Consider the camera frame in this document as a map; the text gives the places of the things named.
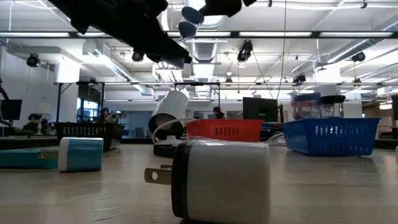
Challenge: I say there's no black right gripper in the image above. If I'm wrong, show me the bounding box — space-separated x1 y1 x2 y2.
198 0 257 18

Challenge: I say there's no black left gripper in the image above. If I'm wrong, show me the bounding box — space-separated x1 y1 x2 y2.
48 0 190 69

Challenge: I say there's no white cylindrical lamp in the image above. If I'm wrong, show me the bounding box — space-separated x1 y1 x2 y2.
148 90 190 141

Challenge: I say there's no pink hourglass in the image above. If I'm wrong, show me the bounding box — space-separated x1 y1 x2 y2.
290 99 307 121

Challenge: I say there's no white charger black band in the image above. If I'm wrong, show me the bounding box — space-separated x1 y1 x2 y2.
144 139 271 224

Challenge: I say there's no black hourglass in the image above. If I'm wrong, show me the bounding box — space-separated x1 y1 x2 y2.
319 95 346 119

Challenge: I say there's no teal power bank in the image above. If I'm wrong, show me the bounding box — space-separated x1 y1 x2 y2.
0 149 60 170

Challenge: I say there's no red plastic basket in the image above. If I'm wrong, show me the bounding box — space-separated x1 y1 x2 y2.
186 118 264 144

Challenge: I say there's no black background monitor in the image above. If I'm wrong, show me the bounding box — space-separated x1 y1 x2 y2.
391 94 398 121
242 96 279 123
0 99 23 121

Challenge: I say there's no black plastic basket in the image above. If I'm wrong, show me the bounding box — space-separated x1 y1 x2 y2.
53 122 126 152

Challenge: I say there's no teal white USB charger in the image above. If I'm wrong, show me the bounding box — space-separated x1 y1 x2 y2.
58 136 105 174

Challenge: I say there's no blue plastic basket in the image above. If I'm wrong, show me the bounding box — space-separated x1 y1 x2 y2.
281 117 380 157

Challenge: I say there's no black aluminium rig frame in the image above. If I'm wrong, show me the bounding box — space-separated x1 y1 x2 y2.
0 30 398 150

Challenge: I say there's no silver ventilation duct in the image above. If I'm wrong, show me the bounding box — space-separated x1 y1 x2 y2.
189 17 226 65

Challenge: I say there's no thin white lamp cable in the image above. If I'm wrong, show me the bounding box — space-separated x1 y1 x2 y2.
151 117 200 144

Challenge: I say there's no white round cable puck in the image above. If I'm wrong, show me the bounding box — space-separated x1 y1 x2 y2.
159 136 184 147

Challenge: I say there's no black background rig frame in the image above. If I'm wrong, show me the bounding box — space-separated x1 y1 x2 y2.
54 81 221 121

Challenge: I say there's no coiled white cable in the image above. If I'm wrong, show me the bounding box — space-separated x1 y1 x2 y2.
264 132 289 146

